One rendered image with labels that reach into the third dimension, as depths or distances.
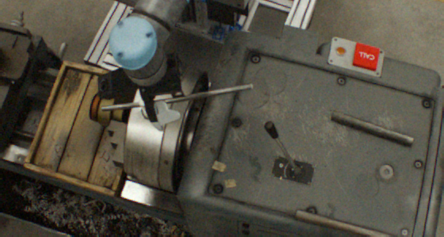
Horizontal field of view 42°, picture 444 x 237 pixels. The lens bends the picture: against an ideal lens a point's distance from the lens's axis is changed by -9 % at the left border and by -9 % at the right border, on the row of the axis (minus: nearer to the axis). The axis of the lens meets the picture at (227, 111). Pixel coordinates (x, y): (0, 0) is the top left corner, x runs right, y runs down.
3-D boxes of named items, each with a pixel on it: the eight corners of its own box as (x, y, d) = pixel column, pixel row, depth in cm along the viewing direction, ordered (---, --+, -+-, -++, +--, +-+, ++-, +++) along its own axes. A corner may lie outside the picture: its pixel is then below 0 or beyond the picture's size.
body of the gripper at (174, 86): (185, 99, 119) (177, 82, 107) (142, 105, 120) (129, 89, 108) (182, 61, 121) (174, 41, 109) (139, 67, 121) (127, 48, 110)
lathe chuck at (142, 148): (201, 85, 174) (187, 50, 143) (171, 194, 168) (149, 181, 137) (170, 78, 175) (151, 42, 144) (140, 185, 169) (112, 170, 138)
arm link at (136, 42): (165, 21, 94) (138, 69, 92) (175, 43, 104) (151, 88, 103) (123, 3, 95) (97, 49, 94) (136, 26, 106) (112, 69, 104)
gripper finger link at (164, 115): (184, 137, 124) (176, 101, 118) (155, 140, 124) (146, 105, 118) (184, 126, 126) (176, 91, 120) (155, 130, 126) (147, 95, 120)
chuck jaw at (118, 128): (151, 128, 152) (135, 172, 147) (153, 137, 157) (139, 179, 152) (110, 118, 154) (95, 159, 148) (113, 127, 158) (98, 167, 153)
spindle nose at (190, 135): (217, 104, 167) (210, 83, 146) (197, 180, 163) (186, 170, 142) (207, 101, 167) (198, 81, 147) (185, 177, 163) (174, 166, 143)
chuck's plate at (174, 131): (213, 88, 173) (201, 53, 143) (183, 197, 167) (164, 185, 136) (201, 85, 174) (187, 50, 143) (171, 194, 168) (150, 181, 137)
